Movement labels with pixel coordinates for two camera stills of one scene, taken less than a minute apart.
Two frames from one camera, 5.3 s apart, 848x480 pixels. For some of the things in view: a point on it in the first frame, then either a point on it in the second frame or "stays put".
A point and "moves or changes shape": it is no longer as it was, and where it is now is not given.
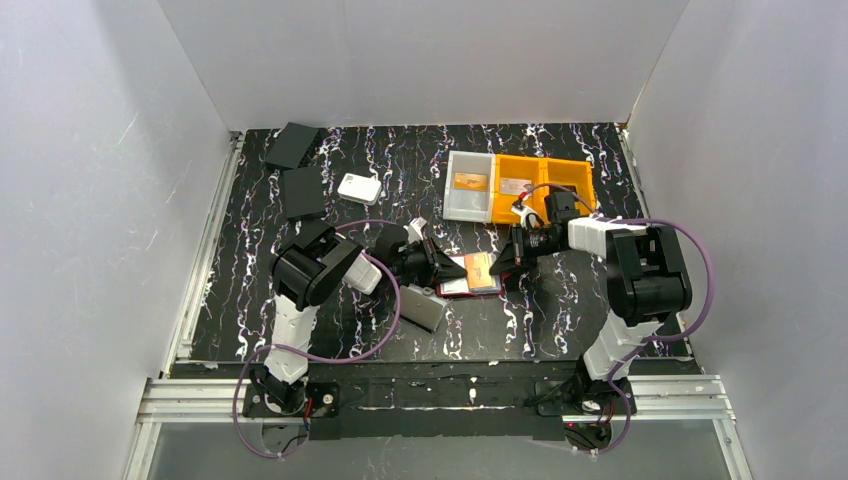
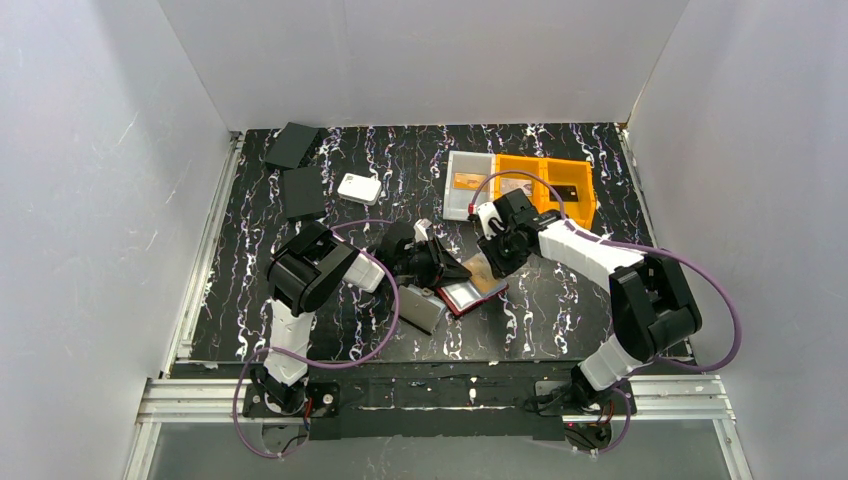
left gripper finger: x=443 y=265 stays put
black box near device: x=303 y=191 stays put
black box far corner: x=291 y=146 stays put
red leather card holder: x=459 y=286 moves or changes shape
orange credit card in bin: x=472 y=181 stays put
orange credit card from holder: x=477 y=268 moves or changes shape
